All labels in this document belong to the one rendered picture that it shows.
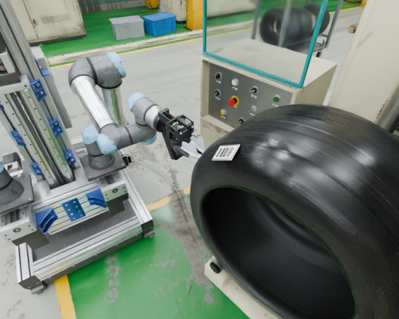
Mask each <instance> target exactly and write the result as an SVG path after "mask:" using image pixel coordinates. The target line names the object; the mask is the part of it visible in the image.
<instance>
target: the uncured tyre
mask: <svg viewBox="0 0 399 319"><path fill-rule="evenodd" d="M237 144H240V146H239V148H238V150H237V152H236V153H235V155H234V157H233V159H232V160H212V158H213V157H214V155H215V153H216V152H217V150H218V148H219V147H220V146H228V145H237ZM190 204H191V211H192V214H193V218H194V221H195V223H196V226H197V228H198V230H199V232H200V234H201V236H202V238H203V240H204V242H205V243H206V245H207V246H208V248H209V250H210V251H211V253H212V254H213V255H214V257H215V259H216V260H217V261H218V262H219V264H220V265H221V266H222V268H223V269H224V270H225V271H226V272H227V273H228V275H229V276H230V277H231V278H232V279H233V280H234V281H235V283H237V285H238V286H240V288H242V290H244V291H245V293H247V294H248V295H249V296H250V297H251V298H252V299H254V300H255V301H256V302H257V303H258V304H259V305H260V306H262V307H263V308H265V309H266V310H267V311H268V312H269V313H271V314H272V315H274V316H275V317H276V318H278V319H399V139H398V138H396V137H395V136H394V135H393V134H391V133H389V132H388V131H387V130H385V129H383V128H382V127H380V126H379V125H377V124H375V123H373V122H371V121H369V120H367V119H365V118H363V117H361V116H358V115H356V114H354V113H350V112H348V111H345V110H342V109H338V108H333V107H330V106H324V105H319V104H289V105H285V106H279V107H275V108H271V109H267V110H265V111H262V112H260V113H258V114H256V115H254V116H252V117H251V118H250V119H248V120H246V121H245V122H244V123H242V124H240V125H239V126H238V127H236V128H235V129H233V130H231V131H230V132H229V133H227V134H226V135H224V136H223V137H221V138H220V139H219V140H217V141H215V142H214V143H213V144H211V145H210V146H209V147H208V148H207V149H206V150H205V151H204V152H203V154H202V155H201V156H200V157H199V159H198V160H197V162H196V164H195V166H194V168H193V172H192V175H191V188H190ZM289 215H290V216H292V217H293V218H294V219H295V220H296V221H298V222H299V223H298V222H296V221H295V220H294V219H292V218H291V217H290V216H289ZM300 224H301V225H300Z"/></svg>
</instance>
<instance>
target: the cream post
mask: <svg viewBox="0 0 399 319"><path fill-rule="evenodd" d="M398 93H399V0H367V3H366V5H365V8H364V10H363V12H362V16H361V18H360V21H359V23H358V26H357V29H356V31H355V34H354V36H353V39H352V42H351V44H350V47H349V50H348V52H347V55H346V58H345V60H344V63H343V66H342V67H341V71H340V73H339V75H338V79H337V81H336V84H335V86H334V89H333V91H332V94H331V97H330V99H329V102H328V104H327V106H330V107H333V108H338V109H342V110H345V111H348V112H350V113H354V114H356V115H358V116H361V117H363V118H365V119H367V120H369V121H371V122H373V123H375V124H377V125H379V126H380V124H381V123H382V121H383V120H384V117H385V116H386V114H387V112H388V111H389V109H390V108H391V105H392V104H393V102H394V100H395V99H396V97H397V95H398Z"/></svg>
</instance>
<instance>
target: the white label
mask: <svg viewBox="0 0 399 319"><path fill-rule="evenodd" d="M239 146H240V144H237V145H228V146H220V147H219V148H218V150H217V152H216V153H215V155H214V157H213V158H212V160H232V159H233V157H234V155H235V153H236V152H237V150H238V148H239Z"/></svg>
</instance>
